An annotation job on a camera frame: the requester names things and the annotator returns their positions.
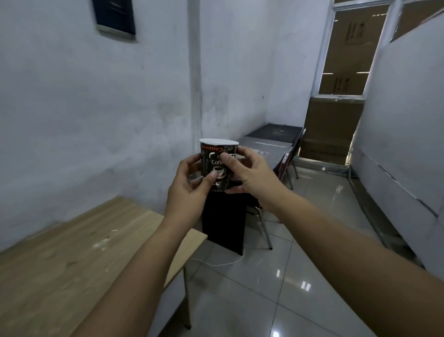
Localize person's right hand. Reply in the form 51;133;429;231
219;145;290;213

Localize person's left hand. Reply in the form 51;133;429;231
163;153;223;231

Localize dark printed paper cup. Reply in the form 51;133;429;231
199;138;240;192

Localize person's left forearm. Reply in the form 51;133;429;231
69;217;202;337

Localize person's right forearm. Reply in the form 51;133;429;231
265;189;444;337

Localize grey table with black panel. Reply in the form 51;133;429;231
202;136;296;256

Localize red chair with metal legs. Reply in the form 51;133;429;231
246;146;296;251
292;127;308;180

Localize large brown cardboard box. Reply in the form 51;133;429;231
391;0;444;43
304;97;365;142
299;138;354;166
325;4;390;74
318;72;370;96

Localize light wooden table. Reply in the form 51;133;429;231
0;196;209;337

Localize white partition panel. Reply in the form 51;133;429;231
350;12;444;282

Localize white cable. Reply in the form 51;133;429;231
190;246;245;267

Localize white wall conduit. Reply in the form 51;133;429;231
187;0;203;146

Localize white window frame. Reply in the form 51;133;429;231
310;0;444;101

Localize dark framed wall board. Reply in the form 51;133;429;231
92;0;137;40

